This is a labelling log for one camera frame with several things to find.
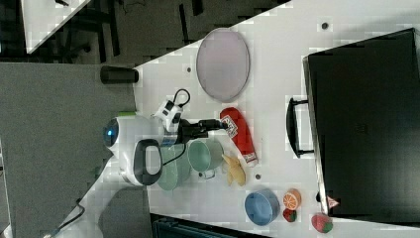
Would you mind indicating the red ketchup bottle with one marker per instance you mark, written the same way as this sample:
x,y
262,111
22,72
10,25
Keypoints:
x,y
239,132

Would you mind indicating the orange slice toy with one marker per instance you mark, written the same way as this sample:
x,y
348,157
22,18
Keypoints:
x,y
292,199

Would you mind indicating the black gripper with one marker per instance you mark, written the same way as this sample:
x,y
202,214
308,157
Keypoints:
x,y
191,131

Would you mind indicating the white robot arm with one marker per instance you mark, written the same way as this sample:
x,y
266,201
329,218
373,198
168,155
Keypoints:
x,y
136,142

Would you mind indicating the lilac round plate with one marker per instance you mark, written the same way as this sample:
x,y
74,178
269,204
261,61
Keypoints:
x,y
223,64

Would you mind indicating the black cylinder post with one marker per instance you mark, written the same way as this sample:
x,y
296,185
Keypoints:
x,y
116,75

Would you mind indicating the peeled banana toy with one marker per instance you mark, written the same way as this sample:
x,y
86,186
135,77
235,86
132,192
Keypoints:
x,y
235,171

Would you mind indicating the small red strawberry toy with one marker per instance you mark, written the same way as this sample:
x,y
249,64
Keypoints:
x,y
289,215

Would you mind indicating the green mug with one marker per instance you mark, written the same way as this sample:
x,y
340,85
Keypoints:
x,y
205,156

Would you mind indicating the large red strawberry toy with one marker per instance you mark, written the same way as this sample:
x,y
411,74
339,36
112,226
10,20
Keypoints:
x,y
322,223

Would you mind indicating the blue bowl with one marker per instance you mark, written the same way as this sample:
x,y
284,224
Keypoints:
x,y
262,207

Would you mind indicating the black toaster oven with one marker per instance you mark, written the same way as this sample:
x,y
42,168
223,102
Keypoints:
x,y
363,101

